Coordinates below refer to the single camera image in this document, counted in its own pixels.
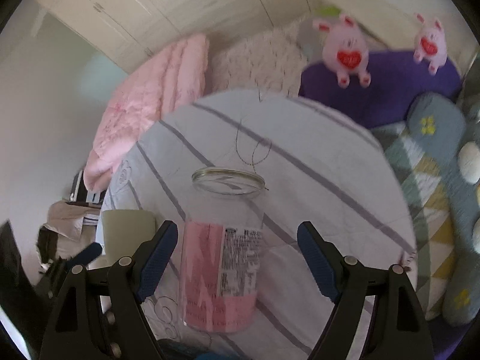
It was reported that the clear jar with pink label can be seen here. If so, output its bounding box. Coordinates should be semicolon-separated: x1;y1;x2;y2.
179;166;265;333

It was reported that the pale green frosted cup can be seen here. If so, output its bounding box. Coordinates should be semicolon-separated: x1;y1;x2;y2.
101;210;156;265

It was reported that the beige clothes pile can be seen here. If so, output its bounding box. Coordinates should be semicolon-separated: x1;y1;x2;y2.
37;201;100;271

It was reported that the black and blue can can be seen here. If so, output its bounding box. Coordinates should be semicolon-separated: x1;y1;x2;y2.
157;339;238;360

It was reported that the geometric patterned quilt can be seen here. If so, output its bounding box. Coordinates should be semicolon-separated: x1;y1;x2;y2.
371;123;455;320

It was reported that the striped quilted table cover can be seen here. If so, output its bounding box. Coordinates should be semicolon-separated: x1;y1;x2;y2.
103;89;417;359

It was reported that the folded pink quilt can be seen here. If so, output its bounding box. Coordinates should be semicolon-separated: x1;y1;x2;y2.
83;33;209;193

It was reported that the blue grey plush toy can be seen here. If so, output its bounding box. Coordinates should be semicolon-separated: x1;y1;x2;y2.
407;93;479;326

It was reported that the cream white wardrobe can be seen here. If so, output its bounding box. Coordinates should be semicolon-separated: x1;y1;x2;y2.
35;0;320;72

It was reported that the purple pillow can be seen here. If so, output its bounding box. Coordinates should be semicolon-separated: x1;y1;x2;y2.
298;50;461;129

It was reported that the heart patterned bed sheet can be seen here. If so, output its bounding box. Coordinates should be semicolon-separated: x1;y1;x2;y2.
205;19;307;97

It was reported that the left pink plush bunny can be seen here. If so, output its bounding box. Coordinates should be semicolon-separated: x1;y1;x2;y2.
312;13;371;89

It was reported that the pink plush bunny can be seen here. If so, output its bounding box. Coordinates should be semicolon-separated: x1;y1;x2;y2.
413;13;448;76
312;13;371;89

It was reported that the right pink plush bunny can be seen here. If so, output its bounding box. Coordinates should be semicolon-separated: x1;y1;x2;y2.
413;13;448;76

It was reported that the grey green pillow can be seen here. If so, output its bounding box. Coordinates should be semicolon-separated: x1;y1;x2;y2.
296;5;341;63

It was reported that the white bedside board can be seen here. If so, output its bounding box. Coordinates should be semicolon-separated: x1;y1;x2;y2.
320;0;434;49

